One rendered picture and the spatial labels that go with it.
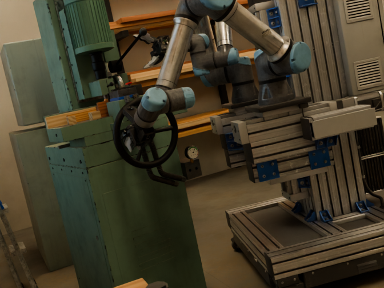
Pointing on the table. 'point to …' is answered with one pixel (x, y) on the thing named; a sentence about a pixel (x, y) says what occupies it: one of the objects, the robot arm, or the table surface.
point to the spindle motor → (88, 26)
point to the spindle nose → (98, 65)
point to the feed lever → (115, 66)
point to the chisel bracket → (101, 87)
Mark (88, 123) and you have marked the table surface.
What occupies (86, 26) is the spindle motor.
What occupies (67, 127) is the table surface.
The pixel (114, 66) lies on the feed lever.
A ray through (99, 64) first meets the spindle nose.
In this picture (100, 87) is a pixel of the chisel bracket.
